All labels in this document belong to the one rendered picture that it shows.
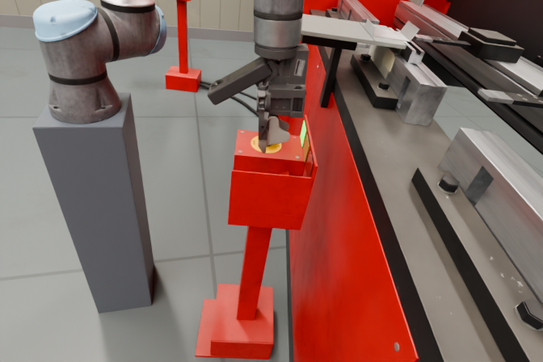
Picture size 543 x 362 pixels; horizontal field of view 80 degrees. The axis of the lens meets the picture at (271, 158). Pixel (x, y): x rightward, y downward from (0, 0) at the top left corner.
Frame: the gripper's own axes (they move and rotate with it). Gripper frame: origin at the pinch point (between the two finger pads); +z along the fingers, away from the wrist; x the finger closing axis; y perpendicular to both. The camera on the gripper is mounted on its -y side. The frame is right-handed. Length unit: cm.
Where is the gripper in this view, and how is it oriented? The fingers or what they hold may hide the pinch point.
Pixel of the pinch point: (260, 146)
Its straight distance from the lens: 63.3
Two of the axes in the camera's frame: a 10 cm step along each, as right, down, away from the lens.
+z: -0.4, 8.0, 5.9
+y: 10.0, 0.3, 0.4
